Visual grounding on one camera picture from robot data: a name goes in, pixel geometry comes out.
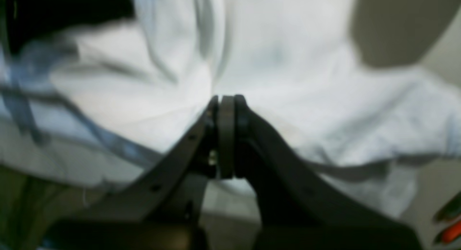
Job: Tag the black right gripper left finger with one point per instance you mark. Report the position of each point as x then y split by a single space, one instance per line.
160 211

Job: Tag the white t-shirt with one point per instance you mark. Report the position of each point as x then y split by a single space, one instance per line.
95 92

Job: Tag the orange handled pliers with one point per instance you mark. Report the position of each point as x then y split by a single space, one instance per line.
450 214

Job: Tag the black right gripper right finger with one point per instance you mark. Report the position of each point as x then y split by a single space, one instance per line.
298 209

